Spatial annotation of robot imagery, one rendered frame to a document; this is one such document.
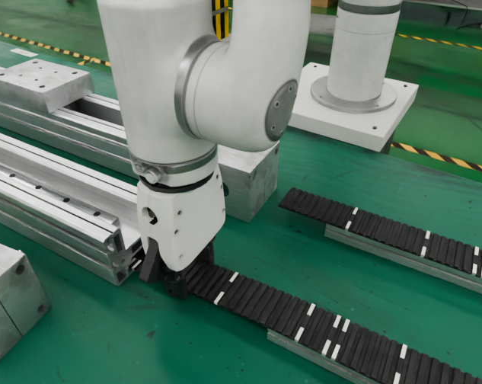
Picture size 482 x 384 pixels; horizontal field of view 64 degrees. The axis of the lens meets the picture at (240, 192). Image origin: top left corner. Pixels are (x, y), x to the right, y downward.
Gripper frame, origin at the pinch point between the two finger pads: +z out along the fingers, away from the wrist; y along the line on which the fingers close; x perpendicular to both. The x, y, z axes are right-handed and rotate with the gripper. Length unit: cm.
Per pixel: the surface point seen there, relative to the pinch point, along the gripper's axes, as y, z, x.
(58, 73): 21, -9, 45
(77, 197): 2.0, -1.3, 21.6
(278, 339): -2.0, 2.1, -13.3
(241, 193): 14.0, -2.0, 0.4
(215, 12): 290, 51, 183
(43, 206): -4.3, -5.3, 19.3
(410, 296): 12.2, 3.2, -25.1
